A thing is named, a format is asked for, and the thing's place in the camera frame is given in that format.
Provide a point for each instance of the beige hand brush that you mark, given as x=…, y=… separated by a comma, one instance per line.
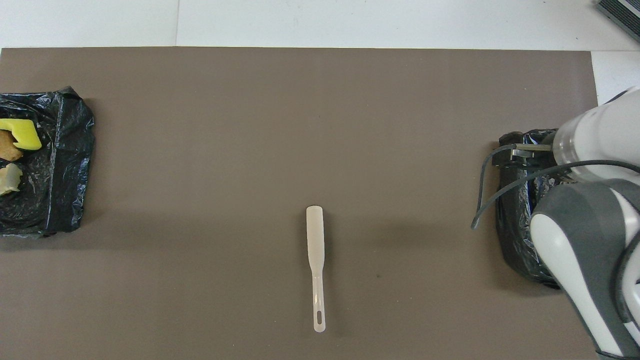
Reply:
x=315, y=240

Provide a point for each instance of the notched yellow sponge piece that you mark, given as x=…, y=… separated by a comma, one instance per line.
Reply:
x=22, y=132

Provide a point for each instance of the pale sponge piece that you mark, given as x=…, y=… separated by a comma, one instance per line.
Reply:
x=9, y=177

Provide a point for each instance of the brown bread roll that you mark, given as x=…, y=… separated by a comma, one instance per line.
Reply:
x=7, y=147

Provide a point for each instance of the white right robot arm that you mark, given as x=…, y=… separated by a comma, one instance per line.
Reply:
x=600, y=240

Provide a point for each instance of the black bag lined bin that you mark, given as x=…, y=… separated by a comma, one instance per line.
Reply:
x=515, y=240
x=55, y=190

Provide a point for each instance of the dark ribbed panel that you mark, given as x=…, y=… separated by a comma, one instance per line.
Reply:
x=622, y=12

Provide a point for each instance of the brown table mat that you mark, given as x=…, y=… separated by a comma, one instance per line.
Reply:
x=200, y=200

